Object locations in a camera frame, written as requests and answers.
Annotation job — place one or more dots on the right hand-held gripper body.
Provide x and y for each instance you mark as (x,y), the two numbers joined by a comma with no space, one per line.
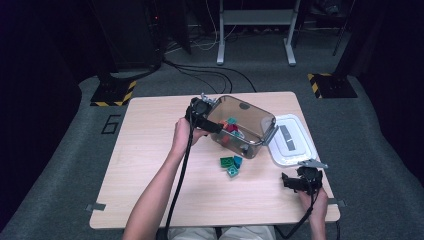
(310,180)

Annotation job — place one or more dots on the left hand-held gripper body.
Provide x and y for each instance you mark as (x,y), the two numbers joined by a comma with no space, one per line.
(199,110)

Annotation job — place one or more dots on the pink toy block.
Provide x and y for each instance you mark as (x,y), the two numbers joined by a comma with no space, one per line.
(224,124)

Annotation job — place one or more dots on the red toy block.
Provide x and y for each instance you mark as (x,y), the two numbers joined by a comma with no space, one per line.
(226,138)

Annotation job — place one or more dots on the light blue toy block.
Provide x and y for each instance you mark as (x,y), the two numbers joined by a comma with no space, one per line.
(231,120)

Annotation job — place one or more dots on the maroon toy block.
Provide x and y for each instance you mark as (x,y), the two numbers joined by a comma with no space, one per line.
(233,128)

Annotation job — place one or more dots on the mint sloped toy block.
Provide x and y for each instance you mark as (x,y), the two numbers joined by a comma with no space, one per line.
(237,134)

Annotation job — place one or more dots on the green toy block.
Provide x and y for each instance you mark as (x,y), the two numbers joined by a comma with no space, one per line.
(227,162)

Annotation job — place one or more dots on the black toy block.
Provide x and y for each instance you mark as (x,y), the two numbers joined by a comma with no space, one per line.
(245,149)

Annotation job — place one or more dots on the clear brown plastic storage box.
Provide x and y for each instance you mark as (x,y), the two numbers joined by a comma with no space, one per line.
(256,116)

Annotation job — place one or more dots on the turquoise square toy block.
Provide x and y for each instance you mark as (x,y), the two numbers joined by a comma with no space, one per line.
(232,171)

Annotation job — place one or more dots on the person's right hand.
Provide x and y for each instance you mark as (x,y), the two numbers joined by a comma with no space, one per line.
(318,206)

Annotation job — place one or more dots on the person's left hand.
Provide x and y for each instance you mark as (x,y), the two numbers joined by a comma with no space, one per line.
(183,136)

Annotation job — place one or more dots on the grey tape piece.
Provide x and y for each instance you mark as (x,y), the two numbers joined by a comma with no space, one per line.
(96,206)
(337,202)

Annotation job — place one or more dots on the person's light trousers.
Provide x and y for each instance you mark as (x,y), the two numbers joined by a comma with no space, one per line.
(246,232)

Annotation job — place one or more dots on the dark cabinet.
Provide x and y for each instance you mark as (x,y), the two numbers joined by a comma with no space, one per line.
(133,36)

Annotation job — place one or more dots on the white metal stand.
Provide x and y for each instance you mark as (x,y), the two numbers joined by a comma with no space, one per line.
(255,17)

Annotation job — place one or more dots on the black stand pole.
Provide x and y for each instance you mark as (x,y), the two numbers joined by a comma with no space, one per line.
(340,36)

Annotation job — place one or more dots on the black yellow striped base plate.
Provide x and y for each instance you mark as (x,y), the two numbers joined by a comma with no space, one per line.
(333,86)
(110,93)

